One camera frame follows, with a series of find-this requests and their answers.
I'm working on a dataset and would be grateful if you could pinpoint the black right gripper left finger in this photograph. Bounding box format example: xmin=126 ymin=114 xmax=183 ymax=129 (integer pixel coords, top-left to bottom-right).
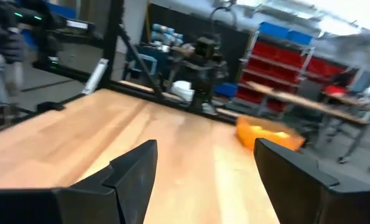
xmin=0 ymin=139 xmax=159 ymax=224

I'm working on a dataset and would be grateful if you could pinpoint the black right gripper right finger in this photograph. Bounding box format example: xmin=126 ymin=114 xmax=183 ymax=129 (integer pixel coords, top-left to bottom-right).
xmin=253 ymin=138 xmax=370 ymax=224

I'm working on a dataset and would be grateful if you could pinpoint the orange plastic bin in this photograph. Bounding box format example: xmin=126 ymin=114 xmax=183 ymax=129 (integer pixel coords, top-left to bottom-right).
xmin=235 ymin=115 xmax=306 ymax=152

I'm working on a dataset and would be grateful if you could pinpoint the long wooden workbench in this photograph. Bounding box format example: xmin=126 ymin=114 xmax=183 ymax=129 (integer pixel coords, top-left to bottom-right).
xmin=246 ymin=80 xmax=370 ymax=174

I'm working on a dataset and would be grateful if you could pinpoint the white folded cloth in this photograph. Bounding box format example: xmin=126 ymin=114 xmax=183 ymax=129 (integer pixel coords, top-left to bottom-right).
xmin=171 ymin=80 xmax=195 ymax=103

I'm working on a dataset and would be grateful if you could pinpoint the blue plastic crate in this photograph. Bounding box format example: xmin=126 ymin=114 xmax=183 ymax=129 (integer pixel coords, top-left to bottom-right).
xmin=215 ymin=82 xmax=238 ymax=98

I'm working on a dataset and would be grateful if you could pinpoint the red bin storage shelf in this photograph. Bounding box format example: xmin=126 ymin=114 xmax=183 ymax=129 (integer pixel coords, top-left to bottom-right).
xmin=236 ymin=21 xmax=347 ymax=114

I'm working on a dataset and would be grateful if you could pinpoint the person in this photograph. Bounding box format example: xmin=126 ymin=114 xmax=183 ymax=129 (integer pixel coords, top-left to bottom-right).
xmin=0 ymin=12 xmax=29 ymax=106

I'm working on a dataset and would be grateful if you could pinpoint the black device with green lights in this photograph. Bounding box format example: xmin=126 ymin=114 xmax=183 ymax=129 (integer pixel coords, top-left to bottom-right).
xmin=0 ymin=0 xmax=97 ymax=72

